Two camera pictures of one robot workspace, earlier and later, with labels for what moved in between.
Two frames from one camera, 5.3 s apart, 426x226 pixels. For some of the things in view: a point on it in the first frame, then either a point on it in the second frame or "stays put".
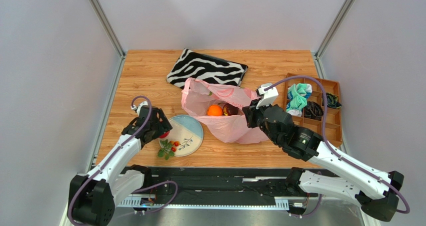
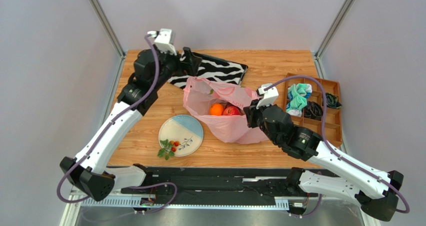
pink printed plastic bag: [197, 97] stays put
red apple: [165, 134] → [231, 111]
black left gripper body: [159, 127] → [171, 66]
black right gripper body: [252, 114] stays put
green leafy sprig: [166, 148] stays put
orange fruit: [214, 110] stays put
